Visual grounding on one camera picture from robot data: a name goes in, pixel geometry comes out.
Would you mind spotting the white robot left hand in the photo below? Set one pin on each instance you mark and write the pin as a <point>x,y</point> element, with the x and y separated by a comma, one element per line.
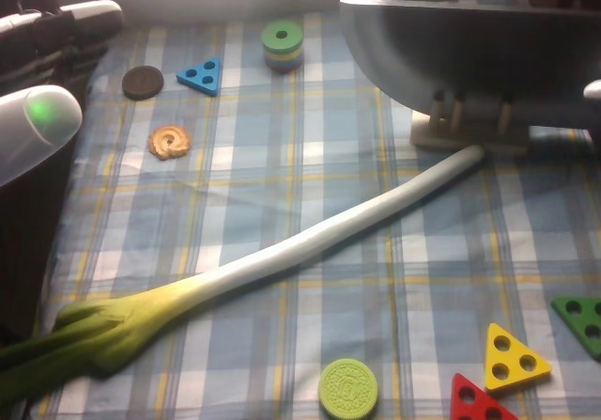
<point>51,129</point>

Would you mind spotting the blue triangle block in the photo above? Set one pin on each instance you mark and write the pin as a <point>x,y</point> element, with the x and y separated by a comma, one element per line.
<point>203,76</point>

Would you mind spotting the leek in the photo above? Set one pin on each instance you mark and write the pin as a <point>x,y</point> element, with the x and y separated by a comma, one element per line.
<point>300,246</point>

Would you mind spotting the yellow triangle block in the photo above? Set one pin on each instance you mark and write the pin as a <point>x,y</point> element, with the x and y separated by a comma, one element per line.
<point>509,361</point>

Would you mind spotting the swirl butter cookie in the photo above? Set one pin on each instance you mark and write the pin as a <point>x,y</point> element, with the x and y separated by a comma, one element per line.
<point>170,142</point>

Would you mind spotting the blue plaid tablecloth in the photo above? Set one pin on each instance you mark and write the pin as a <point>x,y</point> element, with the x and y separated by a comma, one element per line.
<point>291,180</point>

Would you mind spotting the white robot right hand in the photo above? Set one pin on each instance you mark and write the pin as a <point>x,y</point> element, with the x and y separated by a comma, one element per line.
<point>594,92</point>

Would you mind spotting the dark brown round cookie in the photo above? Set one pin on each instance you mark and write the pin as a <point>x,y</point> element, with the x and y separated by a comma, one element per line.
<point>143,82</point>

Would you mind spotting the green sandwich cookie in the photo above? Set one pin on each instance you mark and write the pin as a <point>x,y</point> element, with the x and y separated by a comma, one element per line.
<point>348,387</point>

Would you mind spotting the large steel kitchen knife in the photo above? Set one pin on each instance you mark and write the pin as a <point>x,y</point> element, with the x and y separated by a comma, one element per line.
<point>469,53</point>

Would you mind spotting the wooden peg board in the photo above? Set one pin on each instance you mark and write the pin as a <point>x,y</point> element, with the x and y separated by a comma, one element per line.
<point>451,140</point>

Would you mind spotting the red triangle block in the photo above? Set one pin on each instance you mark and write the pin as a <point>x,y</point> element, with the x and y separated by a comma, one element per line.
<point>472,403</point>

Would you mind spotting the green triangle block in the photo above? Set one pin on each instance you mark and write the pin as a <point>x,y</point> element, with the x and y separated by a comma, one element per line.
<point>582,319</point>

